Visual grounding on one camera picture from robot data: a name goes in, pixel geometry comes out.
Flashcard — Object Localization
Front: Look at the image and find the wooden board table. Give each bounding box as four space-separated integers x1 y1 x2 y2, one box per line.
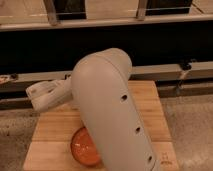
23 81 180 171

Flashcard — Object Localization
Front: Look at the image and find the black clamp on rail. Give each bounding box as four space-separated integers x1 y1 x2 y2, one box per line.
174 60 194 96

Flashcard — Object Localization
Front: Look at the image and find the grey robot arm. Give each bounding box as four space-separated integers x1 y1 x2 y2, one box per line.
26 48 163 171

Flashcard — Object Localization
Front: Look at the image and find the grey metal rail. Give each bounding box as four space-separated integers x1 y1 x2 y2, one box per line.
0 61 213 93

